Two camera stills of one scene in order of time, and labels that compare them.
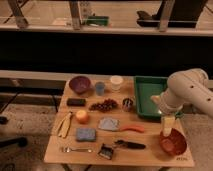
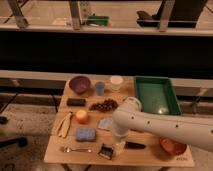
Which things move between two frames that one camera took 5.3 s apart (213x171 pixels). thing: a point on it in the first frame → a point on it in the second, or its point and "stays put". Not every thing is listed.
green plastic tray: [146, 87] stays put
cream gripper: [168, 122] → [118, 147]
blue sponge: [86, 134] stays put
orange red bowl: [175, 143] stays put
